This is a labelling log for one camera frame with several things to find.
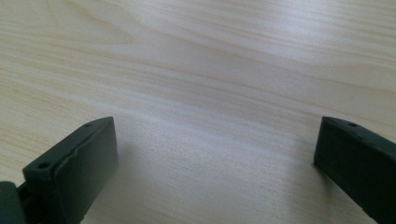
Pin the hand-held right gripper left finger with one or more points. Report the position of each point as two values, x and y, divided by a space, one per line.
74 168

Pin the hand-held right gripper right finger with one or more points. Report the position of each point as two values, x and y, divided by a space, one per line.
358 161

